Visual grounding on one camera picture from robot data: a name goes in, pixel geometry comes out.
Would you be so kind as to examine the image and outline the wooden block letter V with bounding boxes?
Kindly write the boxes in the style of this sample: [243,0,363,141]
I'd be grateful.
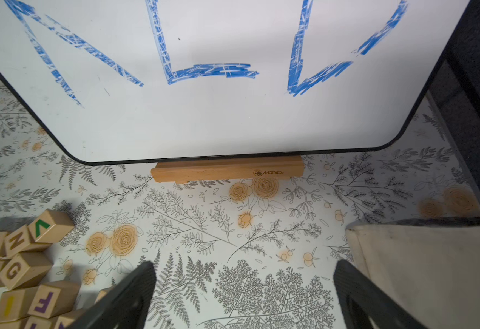
[27,209,75,243]

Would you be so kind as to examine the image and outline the white dry-erase board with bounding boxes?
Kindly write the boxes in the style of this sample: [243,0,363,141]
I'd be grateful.
[0,1,468,164]

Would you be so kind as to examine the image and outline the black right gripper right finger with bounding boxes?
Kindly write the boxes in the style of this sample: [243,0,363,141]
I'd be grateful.
[333,260,424,328]

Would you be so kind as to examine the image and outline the wooden block letter N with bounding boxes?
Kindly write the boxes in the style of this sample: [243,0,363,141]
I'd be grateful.
[4,225,52,258]

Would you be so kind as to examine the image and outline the wooden block letter G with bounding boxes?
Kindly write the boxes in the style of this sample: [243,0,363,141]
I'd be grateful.
[0,252,53,290]

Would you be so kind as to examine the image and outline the wooden whiteboard stand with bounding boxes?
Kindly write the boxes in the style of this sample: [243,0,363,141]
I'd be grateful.
[151,156,304,184]

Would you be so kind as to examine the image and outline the wooden block letter I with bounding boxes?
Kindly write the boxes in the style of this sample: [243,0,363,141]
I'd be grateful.
[0,287,38,323]

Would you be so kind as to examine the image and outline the wooden block letter F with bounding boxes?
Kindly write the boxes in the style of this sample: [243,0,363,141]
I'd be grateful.
[27,280,81,319]

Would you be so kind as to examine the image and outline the cream canvas tote bag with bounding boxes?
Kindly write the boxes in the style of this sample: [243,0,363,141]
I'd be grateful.
[345,211,480,328]

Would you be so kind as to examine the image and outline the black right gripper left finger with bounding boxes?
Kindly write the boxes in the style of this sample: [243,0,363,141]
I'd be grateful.
[69,261,156,329]

